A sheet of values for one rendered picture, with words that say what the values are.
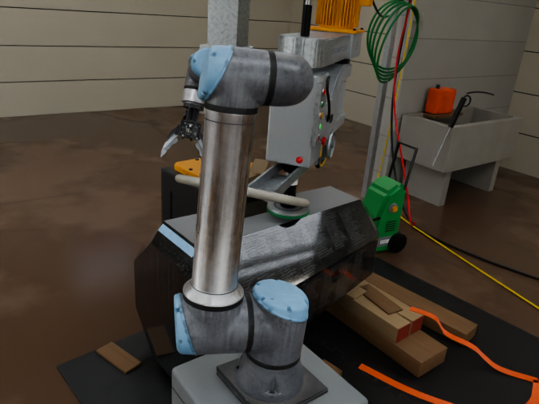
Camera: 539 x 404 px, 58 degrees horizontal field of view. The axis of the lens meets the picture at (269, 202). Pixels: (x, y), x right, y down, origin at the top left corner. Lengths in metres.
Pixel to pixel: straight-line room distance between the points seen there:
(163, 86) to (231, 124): 7.75
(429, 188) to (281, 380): 4.21
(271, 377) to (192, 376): 0.25
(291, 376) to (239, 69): 0.78
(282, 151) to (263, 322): 1.20
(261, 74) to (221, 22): 2.01
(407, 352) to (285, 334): 1.69
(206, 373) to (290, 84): 0.83
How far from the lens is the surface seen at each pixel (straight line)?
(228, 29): 3.01
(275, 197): 1.55
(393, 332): 2.88
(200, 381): 1.43
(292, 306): 1.22
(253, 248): 2.24
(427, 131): 5.12
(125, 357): 2.81
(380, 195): 3.91
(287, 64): 1.05
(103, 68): 8.33
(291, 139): 2.25
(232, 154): 1.04
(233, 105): 1.02
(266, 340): 1.24
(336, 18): 2.80
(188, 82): 1.71
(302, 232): 2.45
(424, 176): 5.36
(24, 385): 2.82
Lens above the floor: 1.82
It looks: 22 degrees down
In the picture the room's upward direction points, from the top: 5 degrees clockwise
